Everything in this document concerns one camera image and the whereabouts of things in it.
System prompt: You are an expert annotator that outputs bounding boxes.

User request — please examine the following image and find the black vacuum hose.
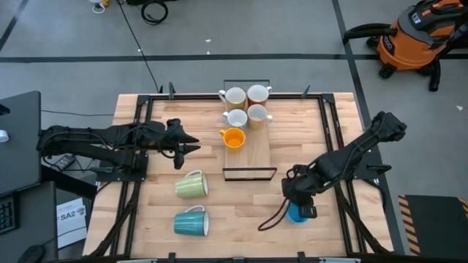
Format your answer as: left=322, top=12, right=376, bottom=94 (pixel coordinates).
left=342, top=23, right=399, bottom=45

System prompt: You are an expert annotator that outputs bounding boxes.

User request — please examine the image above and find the coiled black cable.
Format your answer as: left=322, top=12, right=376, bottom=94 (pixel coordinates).
left=140, top=0, right=170, bottom=26

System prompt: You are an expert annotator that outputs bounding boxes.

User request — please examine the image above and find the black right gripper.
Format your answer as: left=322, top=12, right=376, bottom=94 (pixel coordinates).
left=281, top=164, right=319, bottom=208

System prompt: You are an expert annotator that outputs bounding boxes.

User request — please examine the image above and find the black power adapter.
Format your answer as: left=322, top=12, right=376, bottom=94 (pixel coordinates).
left=50, top=153, right=76, bottom=171

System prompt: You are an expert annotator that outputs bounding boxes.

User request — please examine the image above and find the light green striped mug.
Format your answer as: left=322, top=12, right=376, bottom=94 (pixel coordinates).
left=174, top=169, right=209, bottom=200

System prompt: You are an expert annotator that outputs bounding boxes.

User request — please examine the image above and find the white paper sheet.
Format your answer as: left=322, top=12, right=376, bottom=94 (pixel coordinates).
left=56, top=197, right=88, bottom=250

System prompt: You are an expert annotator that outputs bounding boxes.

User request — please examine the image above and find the black wire rack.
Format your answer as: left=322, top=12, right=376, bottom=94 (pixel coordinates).
left=222, top=79, right=279, bottom=183

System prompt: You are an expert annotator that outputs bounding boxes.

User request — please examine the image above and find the thin black floor cable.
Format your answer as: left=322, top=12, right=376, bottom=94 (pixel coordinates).
left=40, top=109, right=115, bottom=118

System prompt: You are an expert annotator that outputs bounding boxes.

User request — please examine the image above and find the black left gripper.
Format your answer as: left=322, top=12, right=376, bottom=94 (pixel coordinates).
left=145, top=118, right=202, bottom=170

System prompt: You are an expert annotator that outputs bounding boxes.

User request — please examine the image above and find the black keyboard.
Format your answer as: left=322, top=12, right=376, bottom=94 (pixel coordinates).
left=0, top=195, right=18, bottom=235

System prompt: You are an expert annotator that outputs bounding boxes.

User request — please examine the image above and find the black metal table frame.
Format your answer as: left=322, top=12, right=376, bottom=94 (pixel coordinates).
left=87, top=82, right=394, bottom=263

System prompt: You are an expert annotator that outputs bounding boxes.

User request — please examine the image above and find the black computer mouse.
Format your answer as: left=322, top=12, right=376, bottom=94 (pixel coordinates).
left=18, top=244, right=47, bottom=263

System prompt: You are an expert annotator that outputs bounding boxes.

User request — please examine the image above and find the white blue patterned mug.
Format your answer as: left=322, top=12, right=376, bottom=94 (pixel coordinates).
left=222, top=108, right=249, bottom=131

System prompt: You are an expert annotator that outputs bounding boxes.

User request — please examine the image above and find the orange yellow faceted mug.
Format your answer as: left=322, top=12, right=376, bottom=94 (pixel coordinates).
left=219, top=127, right=246, bottom=153

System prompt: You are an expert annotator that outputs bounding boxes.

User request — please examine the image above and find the pale yellow mug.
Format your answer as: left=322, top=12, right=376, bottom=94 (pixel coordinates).
left=247, top=104, right=274, bottom=129

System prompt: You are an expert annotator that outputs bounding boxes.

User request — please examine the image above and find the mustard yellow striped mug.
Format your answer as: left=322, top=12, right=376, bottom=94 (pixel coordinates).
left=218, top=86, right=248, bottom=112

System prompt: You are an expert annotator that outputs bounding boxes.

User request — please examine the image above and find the teal striped mug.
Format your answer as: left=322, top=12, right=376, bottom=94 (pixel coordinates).
left=173, top=205, right=211, bottom=237

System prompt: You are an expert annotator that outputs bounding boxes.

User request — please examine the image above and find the light blue mug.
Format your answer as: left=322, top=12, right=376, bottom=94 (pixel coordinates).
left=286, top=202, right=310, bottom=225

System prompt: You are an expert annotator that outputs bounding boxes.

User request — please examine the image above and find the orange shop vacuum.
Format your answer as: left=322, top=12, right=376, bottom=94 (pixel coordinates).
left=366, top=0, right=468, bottom=92

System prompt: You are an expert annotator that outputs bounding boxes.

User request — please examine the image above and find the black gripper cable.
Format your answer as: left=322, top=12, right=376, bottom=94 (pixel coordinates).
left=257, top=198, right=290, bottom=232

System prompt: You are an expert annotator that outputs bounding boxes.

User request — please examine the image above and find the long black floor cable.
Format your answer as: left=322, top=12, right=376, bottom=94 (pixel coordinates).
left=116, top=0, right=164, bottom=94

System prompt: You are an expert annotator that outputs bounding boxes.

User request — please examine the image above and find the red orange striped mug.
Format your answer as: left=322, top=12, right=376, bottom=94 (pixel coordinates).
left=246, top=84, right=273, bottom=107

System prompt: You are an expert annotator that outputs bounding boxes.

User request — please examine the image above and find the black hazard striped mat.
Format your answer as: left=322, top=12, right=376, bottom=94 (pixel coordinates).
left=397, top=194, right=468, bottom=256

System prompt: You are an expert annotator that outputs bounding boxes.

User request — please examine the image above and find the white cable loop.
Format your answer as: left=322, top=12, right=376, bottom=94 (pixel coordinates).
left=88, top=0, right=110, bottom=15

